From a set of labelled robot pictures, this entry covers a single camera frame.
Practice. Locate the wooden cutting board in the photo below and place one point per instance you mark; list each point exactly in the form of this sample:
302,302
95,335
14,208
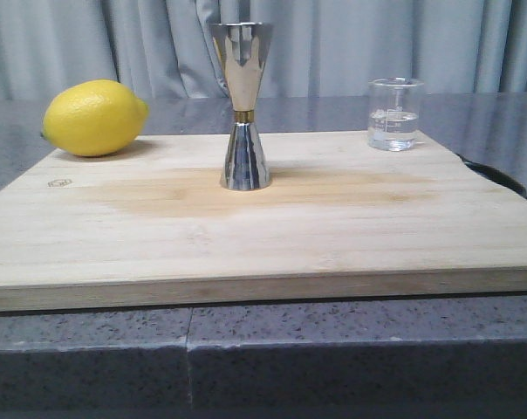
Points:
153,226

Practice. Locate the clear glass beaker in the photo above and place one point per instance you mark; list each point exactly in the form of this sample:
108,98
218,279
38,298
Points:
393,113

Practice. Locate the silver steel jigger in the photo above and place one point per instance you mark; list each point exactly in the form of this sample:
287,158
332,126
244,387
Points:
242,50

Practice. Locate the black cutting board handle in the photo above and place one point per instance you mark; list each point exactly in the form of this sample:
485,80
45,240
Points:
495,175

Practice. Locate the yellow lemon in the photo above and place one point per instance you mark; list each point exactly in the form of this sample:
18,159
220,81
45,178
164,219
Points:
98,117

